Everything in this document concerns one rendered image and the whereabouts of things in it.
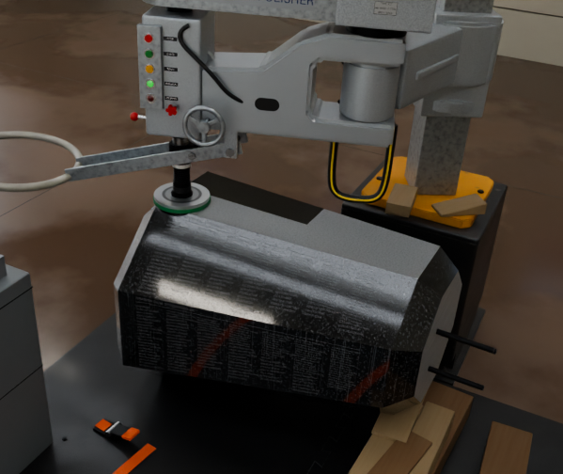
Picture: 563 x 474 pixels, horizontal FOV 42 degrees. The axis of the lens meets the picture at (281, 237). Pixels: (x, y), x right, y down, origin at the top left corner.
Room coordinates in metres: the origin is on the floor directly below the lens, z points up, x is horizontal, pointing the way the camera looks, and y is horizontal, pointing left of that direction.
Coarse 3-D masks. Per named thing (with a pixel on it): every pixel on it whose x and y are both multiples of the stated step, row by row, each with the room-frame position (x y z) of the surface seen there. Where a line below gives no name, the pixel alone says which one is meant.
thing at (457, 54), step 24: (456, 24) 2.81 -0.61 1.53; (480, 24) 2.81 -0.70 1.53; (408, 48) 2.47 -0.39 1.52; (432, 48) 2.59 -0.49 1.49; (456, 48) 2.76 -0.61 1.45; (480, 48) 2.81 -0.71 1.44; (408, 72) 2.46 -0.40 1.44; (432, 72) 2.60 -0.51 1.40; (456, 72) 2.79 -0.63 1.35; (480, 72) 2.82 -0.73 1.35; (408, 96) 2.48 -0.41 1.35
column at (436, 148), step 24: (456, 0) 2.86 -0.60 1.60; (480, 0) 2.87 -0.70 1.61; (432, 120) 2.86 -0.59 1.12; (456, 120) 2.87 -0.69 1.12; (432, 144) 2.87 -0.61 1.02; (456, 144) 2.88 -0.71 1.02; (408, 168) 3.00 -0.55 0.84; (432, 168) 2.87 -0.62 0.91; (456, 168) 2.88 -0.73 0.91; (432, 192) 2.87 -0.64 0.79
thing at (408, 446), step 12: (408, 408) 2.11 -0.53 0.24; (384, 420) 2.04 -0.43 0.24; (396, 420) 2.04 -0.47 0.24; (408, 420) 2.05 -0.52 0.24; (372, 432) 1.98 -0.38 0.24; (384, 432) 1.98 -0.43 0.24; (396, 432) 1.98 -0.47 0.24; (408, 432) 1.99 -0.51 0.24; (396, 444) 1.93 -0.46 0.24; (408, 444) 1.93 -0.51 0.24; (420, 444) 1.93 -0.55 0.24; (384, 456) 1.86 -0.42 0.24; (396, 456) 1.87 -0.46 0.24; (408, 456) 1.87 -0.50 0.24; (420, 456) 1.88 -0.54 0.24; (372, 468) 1.81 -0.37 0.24; (384, 468) 1.81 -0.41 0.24; (396, 468) 1.81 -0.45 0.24; (408, 468) 1.82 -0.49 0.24
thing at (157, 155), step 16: (160, 144) 2.56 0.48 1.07; (240, 144) 2.42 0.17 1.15; (80, 160) 2.59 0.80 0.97; (96, 160) 2.59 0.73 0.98; (112, 160) 2.58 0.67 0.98; (128, 160) 2.46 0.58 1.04; (144, 160) 2.46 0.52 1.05; (160, 160) 2.45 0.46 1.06; (176, 160) 2.44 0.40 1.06; (192, 160) 2.44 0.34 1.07; (80, 176) 2.48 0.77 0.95; (96, 176) 2.47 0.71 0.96
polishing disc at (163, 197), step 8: (168, 184) 2.57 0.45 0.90; (192, 184) 2.59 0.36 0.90; (160, 192) 2.50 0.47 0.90; (168, 192) 2.51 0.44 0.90; (200, 192) 2.53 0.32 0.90; (208, 192) 2.53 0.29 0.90; (160, 200) 2.44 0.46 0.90; (168, 200) 2.44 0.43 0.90; (176, 200) 2.44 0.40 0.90; (184, 200) 2.45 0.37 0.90; (192, 200) 2.45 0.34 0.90; (200, 200) 2.46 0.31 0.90; (208, 200) 2.48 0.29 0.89; (168, 208) 2.40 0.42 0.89; (176, 208) 2.40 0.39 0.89; (184, 208) 2.40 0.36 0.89; (192, 208) 2.41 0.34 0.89
